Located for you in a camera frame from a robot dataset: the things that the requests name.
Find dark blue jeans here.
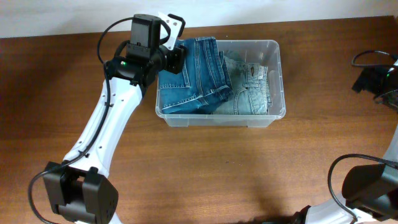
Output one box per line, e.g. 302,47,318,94
159,37,233,114

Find light blue jeans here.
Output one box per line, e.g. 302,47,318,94
213,50,272,115

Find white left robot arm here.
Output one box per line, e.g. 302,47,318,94
39,13,186,223

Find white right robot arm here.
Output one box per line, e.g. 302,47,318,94
289,54,397,224

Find clear plastic storage bin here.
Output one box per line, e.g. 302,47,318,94
155,40,286,128

